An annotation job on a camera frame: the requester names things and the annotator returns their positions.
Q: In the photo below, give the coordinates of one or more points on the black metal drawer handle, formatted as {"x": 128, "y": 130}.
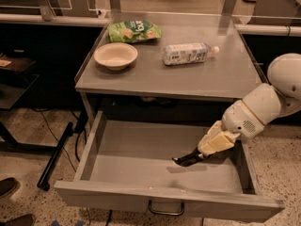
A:
{"x": 174, "y": 209}

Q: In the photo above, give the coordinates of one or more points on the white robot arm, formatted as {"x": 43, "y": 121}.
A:
{"x": 280, "y": 97}

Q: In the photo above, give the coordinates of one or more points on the dark shoe lower left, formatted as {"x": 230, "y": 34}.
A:
{"x": 25, "y": 220}

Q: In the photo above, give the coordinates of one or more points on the grey open top drawer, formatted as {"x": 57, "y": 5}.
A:
{"x": 126, "y": 164}

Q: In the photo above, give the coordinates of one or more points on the clear plastic water bottle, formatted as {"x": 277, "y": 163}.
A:
{"x": 188, "y": 53}

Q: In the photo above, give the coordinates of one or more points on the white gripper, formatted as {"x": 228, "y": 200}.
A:
{"x": 237, "y": 119}

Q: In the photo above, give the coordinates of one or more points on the black desk leg base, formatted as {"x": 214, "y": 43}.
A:
{"x": 43, "y": 182}

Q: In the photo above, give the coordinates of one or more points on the grey metal cabinet table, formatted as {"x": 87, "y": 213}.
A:
{"x": 229, "y": 76}

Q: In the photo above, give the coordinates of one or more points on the black side desk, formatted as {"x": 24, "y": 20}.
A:
{"x": 15, "y": 80}

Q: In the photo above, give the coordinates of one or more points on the white paper bowl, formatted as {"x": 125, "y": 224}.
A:
{"x": 115, "y": 56}

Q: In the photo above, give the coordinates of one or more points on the dark shoe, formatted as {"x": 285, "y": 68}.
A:
{"x": 25, "y": 220}
{"x": 8, "y": 186}

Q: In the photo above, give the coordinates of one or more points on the green chip bag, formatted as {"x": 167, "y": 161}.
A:
{"x": 133, "y": 31}

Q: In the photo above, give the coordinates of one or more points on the dark shoe upper left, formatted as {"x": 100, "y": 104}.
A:
{"x": 8, "y": 186}

